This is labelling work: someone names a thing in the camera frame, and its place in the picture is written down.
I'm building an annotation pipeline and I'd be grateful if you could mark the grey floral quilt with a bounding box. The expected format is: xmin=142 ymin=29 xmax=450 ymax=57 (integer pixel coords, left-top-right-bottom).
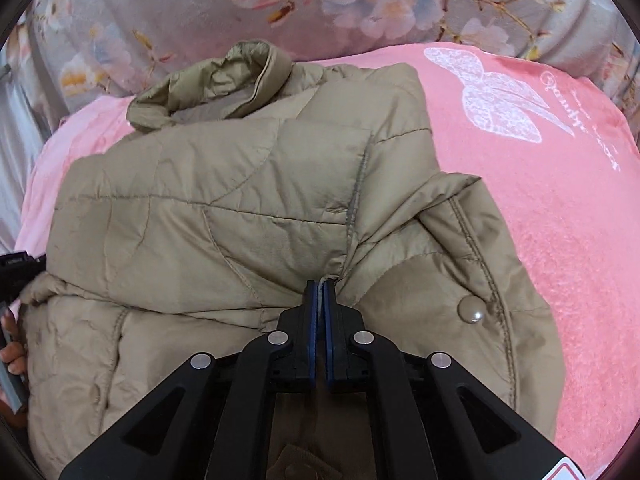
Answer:
xmin=1 ymin=0 xmax=639 ymax=127

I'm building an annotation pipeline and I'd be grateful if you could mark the person's left hand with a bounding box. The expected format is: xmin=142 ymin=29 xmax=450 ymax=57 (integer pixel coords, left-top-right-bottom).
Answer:
xmin=1 ymin=308 xmax=28 ymax=430

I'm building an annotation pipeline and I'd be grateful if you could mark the pink printed blanket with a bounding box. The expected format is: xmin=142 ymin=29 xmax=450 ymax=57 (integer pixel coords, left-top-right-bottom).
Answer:
xmin=14 ymin=41 xmax=640 ymax=478

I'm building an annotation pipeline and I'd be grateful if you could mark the silver satin curtain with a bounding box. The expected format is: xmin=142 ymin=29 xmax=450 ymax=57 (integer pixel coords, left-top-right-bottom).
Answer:
xmin=1 ymin=25 xmax=51 ymax=254

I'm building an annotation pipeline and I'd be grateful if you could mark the khaki quilted puffer jacket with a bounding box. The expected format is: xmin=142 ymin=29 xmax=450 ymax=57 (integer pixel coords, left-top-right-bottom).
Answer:
xmin=21 ymin=41 xmax=564 ymax=479

